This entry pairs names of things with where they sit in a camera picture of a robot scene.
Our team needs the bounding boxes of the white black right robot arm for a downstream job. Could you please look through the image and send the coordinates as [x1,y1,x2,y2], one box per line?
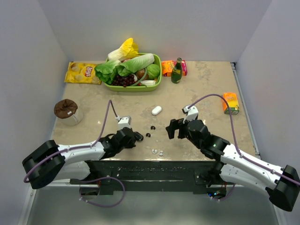
[165,119,300,212]

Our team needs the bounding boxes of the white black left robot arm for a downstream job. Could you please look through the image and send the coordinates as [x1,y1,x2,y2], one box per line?
[22,127,143,189]

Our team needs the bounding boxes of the white earbud charging case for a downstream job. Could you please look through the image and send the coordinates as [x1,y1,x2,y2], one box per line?
[151,106,162,116]

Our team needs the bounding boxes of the orange juice carton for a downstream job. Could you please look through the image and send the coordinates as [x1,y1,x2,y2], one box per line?
[222,92,240,115]

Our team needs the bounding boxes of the green plastic basket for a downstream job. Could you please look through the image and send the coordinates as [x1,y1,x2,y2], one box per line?
[104,54,163,92]

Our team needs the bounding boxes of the green glass bottle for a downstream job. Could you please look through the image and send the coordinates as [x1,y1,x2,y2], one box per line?
[171,58,183,83]

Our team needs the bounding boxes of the dark red grapes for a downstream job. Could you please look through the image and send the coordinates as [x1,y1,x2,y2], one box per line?
[111,75,137,87]

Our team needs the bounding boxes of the round green cabbage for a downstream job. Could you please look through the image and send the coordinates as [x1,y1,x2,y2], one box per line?
[146,64,160,80]

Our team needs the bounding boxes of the orange pink snack box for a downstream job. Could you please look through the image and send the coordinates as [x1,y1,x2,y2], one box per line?
[161,60,188,77]

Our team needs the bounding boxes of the brown onion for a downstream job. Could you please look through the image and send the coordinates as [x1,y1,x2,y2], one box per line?
[135,69,149,80]

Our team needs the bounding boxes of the brown topped beige cup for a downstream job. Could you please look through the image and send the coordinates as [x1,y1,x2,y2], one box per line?
[54,99,84,126]

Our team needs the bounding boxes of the green lettuce leaf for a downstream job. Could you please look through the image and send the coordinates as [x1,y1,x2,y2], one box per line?
[94,60,121,85]

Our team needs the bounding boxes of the pale romaine lettuce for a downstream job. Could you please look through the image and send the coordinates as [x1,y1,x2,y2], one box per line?
[117,53,155,76]

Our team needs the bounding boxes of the yellow Lays chips bag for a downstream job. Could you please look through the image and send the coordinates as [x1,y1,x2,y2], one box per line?
[64,62,101,85]

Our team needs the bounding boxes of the yellow napa cabbage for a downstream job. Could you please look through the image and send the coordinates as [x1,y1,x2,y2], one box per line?
[107,37,139,61]

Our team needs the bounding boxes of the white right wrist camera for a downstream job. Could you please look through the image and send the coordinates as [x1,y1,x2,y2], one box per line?
[182,105,199,123]

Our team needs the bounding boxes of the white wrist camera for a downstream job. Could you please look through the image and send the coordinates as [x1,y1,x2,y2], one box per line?
[116,116,132,130]
[182,105,199,123]

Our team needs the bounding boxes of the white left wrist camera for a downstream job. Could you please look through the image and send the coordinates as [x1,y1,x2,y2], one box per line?
[116,116,132,130]

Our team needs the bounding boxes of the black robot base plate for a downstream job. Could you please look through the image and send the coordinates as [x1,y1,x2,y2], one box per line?
[70,160,228,198]

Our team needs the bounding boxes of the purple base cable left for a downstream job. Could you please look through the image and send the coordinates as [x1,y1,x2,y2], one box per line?
[79,176,127,208]

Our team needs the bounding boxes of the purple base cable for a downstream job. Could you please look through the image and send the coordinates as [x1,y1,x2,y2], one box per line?
[79,176,127,208]
[210,183,236,202]

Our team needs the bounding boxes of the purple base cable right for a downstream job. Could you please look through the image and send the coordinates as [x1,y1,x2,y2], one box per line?
[210,183,236,202]

